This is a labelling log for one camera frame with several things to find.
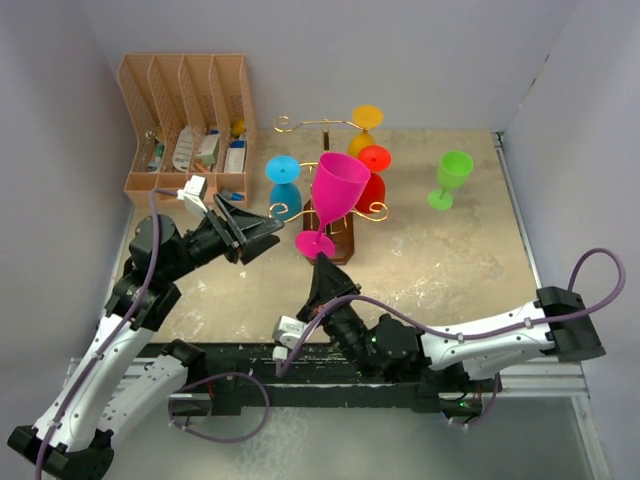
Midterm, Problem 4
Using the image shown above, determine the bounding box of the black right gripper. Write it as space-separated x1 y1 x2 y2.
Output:
297 252 375 379

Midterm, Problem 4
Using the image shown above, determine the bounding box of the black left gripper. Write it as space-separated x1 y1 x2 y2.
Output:
163 193 282 282

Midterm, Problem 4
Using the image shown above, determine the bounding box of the pink wine glass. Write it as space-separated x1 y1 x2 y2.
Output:
295 151 371 259

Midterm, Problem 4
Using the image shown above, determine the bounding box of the green wine glass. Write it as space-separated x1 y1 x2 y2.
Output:
427 150 474 211

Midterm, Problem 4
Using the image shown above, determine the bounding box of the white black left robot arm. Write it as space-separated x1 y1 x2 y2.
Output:
8 191 284 479

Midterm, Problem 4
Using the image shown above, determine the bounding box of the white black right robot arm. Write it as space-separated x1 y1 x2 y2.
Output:
295 256 605 391

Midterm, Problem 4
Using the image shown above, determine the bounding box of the gold black wine glass rack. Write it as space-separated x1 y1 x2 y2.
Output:
269 114 388 265

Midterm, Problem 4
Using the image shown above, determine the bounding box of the blue wine glass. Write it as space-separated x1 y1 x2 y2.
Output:
265 155 302 221

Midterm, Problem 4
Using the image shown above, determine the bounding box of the red wine glass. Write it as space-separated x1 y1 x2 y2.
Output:
355 145 392 214

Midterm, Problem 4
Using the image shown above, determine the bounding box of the yellow wine glass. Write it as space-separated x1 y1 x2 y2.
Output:
346 105 384 158

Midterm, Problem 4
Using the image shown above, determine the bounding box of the grey blue cylinder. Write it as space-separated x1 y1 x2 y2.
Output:
219 188 245 202

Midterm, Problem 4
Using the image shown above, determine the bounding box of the white blue box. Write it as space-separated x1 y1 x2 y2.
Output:
223 140 248 174

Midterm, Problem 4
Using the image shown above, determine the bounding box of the white medicine box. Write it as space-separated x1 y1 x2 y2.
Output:
194 133 220 168

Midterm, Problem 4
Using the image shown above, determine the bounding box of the yellow small object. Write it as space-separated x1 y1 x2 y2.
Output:
232 118 246 137

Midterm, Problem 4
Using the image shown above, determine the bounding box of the peach plastic file organizer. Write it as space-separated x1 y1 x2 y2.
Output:
118 53 258 207

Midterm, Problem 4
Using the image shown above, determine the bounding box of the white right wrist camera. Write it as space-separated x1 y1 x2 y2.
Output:
272 316 312 362

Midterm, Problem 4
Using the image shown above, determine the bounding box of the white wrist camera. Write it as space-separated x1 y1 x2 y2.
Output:
177 175 208 218
272 316 312 362

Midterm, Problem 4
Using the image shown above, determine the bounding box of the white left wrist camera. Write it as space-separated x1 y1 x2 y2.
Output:
177 175 208 218

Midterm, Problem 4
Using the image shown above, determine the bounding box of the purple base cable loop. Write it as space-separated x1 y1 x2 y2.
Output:
167 372 271 444

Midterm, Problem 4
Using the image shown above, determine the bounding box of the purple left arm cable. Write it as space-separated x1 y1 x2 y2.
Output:
37 188 184 480

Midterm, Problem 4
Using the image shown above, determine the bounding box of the aluminium table frame rail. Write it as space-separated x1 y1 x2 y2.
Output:
64 342 591 416

